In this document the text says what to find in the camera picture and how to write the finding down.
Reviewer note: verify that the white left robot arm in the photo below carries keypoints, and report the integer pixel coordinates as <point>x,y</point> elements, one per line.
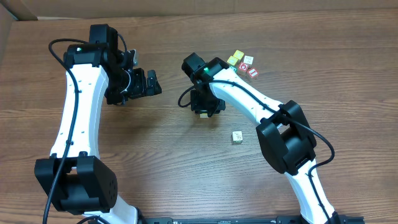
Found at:
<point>98,70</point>

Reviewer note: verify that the green Z letter block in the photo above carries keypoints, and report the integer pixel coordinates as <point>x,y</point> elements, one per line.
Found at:
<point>234,69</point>

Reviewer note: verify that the yellow block near cluster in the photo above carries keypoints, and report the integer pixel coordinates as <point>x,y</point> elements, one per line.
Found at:
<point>232,61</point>

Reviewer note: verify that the red I letter block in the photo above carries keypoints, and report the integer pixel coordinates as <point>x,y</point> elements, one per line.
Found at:
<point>252,74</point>

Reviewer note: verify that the yellow block cluster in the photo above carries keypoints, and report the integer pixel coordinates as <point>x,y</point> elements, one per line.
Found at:
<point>238,55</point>
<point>232,61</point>

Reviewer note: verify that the yellow G letter block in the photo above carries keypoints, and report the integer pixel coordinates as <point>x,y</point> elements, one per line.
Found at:
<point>203,115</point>

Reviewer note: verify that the yellow block far cluster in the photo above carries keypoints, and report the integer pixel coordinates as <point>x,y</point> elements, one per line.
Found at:
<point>238,55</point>

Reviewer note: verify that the white picture block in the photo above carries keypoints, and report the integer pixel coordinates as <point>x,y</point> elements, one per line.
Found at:
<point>248,60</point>

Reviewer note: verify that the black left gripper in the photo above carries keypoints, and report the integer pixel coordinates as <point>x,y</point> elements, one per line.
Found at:
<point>139,89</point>

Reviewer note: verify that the cardboard box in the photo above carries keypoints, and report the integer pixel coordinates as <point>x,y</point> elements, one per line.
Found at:
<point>35,9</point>

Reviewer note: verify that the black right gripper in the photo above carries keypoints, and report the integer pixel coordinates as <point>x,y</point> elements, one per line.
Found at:
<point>197,103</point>

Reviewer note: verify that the yellow S letter block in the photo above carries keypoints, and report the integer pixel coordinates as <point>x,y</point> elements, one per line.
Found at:
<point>237,137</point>

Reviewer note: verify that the red picture block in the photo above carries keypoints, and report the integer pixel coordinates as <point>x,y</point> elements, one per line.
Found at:
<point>242,68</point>

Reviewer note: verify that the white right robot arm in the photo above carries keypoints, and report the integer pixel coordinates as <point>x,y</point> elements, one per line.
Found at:
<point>285,137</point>

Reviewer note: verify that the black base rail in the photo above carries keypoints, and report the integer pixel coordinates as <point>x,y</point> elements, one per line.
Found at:
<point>276,220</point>

